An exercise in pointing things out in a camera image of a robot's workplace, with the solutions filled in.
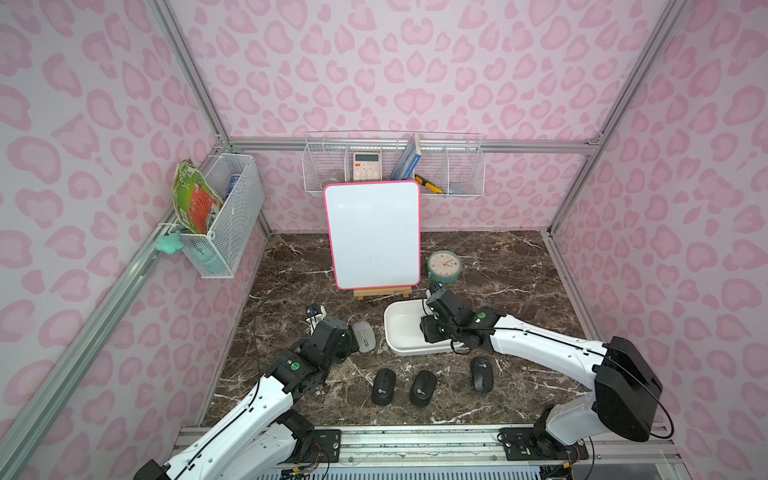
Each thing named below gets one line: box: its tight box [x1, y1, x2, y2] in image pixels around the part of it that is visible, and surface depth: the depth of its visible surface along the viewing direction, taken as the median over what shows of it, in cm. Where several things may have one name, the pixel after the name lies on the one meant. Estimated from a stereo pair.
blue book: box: [390, 133, 421, 181], surface depth 90 cm
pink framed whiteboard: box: [324, 180, 422, 291], surface depth 94 cm
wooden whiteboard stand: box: [353, 286, 412, 301], surface depth 100 cm
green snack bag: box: [172, 158, 223, 235], surface depth 74 cm
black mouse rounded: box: [472, 356, 493, 393], surface depth 85 cm
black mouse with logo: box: [372, 368, 397, 406], surface depth 83 cm
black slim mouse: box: [409, 370, 437, 407], surface depth 83 cm
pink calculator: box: [353, 152, 380, 181], surface depth 97 cm
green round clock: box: [427, 250, 462, 284], surface depth 108 cm
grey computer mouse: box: [352, 320, 376, 353], surface depth 90 cm
